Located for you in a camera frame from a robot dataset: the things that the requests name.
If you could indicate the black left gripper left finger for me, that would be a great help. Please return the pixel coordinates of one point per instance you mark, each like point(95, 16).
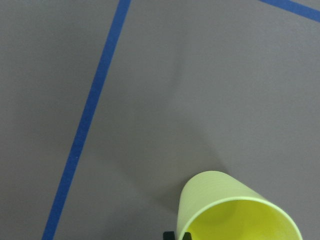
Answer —
point(168, 235)

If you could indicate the yellow plastic cup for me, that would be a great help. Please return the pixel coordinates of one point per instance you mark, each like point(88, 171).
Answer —
point(215, 206)

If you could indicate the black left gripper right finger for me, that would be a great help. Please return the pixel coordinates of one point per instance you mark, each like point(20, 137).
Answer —
point(187, 236)

